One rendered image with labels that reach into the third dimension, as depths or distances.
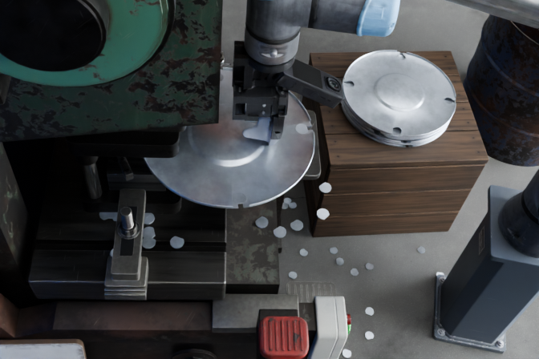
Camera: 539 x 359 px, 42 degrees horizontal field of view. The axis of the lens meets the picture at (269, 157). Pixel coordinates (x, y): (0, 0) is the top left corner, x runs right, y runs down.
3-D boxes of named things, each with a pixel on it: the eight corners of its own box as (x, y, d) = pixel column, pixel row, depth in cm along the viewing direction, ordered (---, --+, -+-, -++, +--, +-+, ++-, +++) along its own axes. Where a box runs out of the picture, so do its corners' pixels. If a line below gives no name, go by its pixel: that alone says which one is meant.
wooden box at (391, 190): (419, 128, 222) (451, 50, 194) (448, 231, 200) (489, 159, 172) (295, 131, 217) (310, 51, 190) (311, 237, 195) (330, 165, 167)
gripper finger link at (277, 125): (268, 123, 111) (272, 86, 104) (279, 123, 111) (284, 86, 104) (269, 147, 108) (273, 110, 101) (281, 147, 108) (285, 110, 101)
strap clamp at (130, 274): (153, 206, 115) (150, 170, 107) (146, 300, 105) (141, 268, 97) (116, 205, 114) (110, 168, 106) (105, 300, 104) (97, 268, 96)
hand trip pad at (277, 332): (301, 336, 106) (307, 315, 100) (303, 374, 102) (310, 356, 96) (255, 335, 105) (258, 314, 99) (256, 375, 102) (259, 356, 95)
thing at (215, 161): (331, 199, 109) (332, 197, 109) (145, 217, 104) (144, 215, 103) (294, 66, 126) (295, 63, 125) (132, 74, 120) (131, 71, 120)
